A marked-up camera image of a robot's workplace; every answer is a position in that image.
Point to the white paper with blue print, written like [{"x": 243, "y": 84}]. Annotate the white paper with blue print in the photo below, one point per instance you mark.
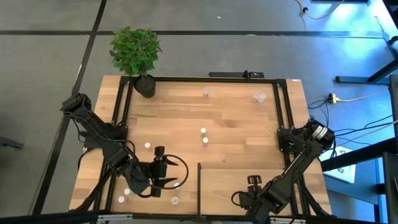
[{"x": 345, "y": 169}]

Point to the clear cup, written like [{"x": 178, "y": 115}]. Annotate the clear cup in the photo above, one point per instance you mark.
[{"x": 175, "y": 200}]

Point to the black plant pot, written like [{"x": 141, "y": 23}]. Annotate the black plant pot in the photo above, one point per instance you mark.
[{"x": 145, "y": 88}]

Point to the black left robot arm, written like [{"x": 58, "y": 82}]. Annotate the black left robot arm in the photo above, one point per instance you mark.
[{"x": 99, "y": 130}]

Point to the clear medicine bottle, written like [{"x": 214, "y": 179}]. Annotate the clear medicine bottle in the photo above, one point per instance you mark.
[
  {"x": 205, "y": 92},
  {"x": 256, "y": 96},
  {"x": 262, "y": 97}
]

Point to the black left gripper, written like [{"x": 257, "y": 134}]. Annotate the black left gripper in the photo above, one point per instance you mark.
[{"x": 157, "y": 174}]

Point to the black desk beam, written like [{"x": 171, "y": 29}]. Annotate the black desk beam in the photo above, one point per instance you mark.
[{"x": 367, "y": 152}]

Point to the yellow power plug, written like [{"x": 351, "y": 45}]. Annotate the yellow power plug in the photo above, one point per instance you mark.
[{"x": 333, "y": 99}]

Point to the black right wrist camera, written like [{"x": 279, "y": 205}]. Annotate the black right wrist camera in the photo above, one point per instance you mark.
[{"x": 254, "y": 179}]

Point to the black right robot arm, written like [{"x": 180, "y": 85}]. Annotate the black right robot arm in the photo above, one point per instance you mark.
[{"x": 298, "y": 161}]

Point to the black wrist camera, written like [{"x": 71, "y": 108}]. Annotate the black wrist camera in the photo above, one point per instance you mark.
[
  {"x": 254, "y": 179},
  {"x": 159, "y": 151}
]

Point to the black aluminium table frame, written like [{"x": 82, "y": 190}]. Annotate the black aluminium table frame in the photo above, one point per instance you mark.
[{"x": 186, "y": 79}]

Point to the black bar device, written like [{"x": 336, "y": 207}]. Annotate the black bar device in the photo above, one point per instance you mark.
[{"x": 230, "y": 74}]

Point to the green artificial plant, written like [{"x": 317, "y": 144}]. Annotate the green artificial plant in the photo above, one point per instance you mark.
[{"x": 135, "y": 51}]

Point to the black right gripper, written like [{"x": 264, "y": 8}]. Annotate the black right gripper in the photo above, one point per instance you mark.
[{"x": 253, "y": 203}]

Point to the dark chair base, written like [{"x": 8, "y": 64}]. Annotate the dark chair base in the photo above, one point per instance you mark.
[{"x": 9, "y": 143}]

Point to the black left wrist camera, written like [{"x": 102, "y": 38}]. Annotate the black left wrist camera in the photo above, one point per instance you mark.
[{"x": 159, "y": 151}]

